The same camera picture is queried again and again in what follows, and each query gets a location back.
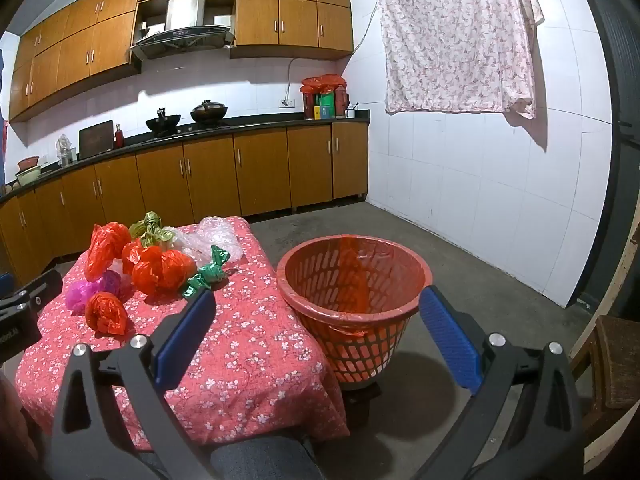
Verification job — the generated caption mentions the olive green plastic bag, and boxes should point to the olive green plastic bag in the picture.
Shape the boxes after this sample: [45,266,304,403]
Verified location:
[129,211,173,248]

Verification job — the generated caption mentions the red bag on canisters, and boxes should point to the red bag on canisters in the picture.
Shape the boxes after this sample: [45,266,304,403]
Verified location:
[300,74,347,95]

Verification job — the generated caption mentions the large round red plastic bag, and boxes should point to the large round red plastic bag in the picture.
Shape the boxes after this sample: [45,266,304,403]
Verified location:
[121,239,197,297]

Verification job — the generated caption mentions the red floral tablecloth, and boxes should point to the red floral tablecloth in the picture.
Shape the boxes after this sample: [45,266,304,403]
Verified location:
[15,216,351,453]

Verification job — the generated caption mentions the red plastic basket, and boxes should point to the red plastic basket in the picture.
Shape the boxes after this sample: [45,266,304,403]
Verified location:
[276,233,434,392]

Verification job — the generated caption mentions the wooden base cabinets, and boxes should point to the wooden base cabinets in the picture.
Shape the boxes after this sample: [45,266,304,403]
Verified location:
[0,122,371,281]

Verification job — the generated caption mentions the dark door frame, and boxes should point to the dark door frame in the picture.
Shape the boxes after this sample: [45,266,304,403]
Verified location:
[582,0,640,311]

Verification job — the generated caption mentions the wooden chair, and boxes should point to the wooden chair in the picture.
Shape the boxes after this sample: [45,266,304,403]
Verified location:
[570,315,640,411]

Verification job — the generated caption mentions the black open wok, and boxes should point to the black open wok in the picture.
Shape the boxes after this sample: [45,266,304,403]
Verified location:
[145,107,182,133]

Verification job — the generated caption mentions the tall red plastic bag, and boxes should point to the tall red plastic bag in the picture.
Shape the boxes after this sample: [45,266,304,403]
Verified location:
[85,221,132,282]

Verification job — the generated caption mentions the thin white wall cable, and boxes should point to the thin white wall cable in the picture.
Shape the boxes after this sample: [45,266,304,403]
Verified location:
[352,2,379,55]

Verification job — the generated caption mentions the small red plastic bag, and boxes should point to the small red plastic bag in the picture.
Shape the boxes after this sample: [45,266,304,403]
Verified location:
[84,291,128,336]

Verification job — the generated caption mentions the white outlet cable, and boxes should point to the white outlet cable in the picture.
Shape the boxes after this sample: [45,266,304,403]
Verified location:
[285,57,302,103]

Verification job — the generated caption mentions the pink floral hanging sheet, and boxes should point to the pink floral hanging sheet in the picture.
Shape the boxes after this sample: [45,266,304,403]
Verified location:
[374,0,546,120]

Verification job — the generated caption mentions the black kitchen countertop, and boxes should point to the black kitchen countertop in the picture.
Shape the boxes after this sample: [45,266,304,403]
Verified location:
[0,110,372,206]

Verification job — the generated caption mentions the black gas stove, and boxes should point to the black gas stove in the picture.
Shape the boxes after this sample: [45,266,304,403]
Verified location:
[150,122,232,136]

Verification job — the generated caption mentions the bubble wrap sheet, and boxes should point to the bubble wrap sheet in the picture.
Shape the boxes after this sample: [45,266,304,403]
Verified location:
[196,216,246,263]

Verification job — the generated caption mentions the dark green plastic bag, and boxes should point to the dark green plastic bag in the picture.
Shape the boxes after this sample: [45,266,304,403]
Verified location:
[181,245,231,300]

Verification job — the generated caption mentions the magenta plastic bag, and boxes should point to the magenta plastic bag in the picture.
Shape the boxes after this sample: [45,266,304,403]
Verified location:
[65,270,132,313]

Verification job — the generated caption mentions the clear plastic bag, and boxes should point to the clear plastic bag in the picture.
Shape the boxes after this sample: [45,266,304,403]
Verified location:
[162,226,201,263]

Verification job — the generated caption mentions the wooden wall cabinets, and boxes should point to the wooden wall cabinets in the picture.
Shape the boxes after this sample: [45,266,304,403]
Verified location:
[7,0,355,123]

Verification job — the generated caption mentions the person's right leg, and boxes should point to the person's right leg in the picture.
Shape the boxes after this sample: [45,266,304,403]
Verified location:
[210,437,327,480]

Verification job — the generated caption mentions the black stool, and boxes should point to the black stool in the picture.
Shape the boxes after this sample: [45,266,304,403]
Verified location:
[342,382,388,431]

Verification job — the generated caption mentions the steel range hood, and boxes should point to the steel range hood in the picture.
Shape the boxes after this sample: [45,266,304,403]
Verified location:
[131,0,236,61]

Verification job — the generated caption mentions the black wok with lid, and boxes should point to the black wok with lid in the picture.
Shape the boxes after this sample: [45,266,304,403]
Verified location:
[190,100,229,125]

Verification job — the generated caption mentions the dark brown cutting board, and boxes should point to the dark brown cutting board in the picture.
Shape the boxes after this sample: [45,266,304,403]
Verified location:
[78,120,115,158]

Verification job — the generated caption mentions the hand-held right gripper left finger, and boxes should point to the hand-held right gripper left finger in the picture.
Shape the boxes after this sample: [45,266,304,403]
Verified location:
[50,289,228,480]

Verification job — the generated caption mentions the glass jar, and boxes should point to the glass jar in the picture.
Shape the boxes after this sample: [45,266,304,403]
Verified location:
[56,133,77,167]

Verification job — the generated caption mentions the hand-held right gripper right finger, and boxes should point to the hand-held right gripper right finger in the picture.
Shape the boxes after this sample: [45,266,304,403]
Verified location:
[414,286,587,480]

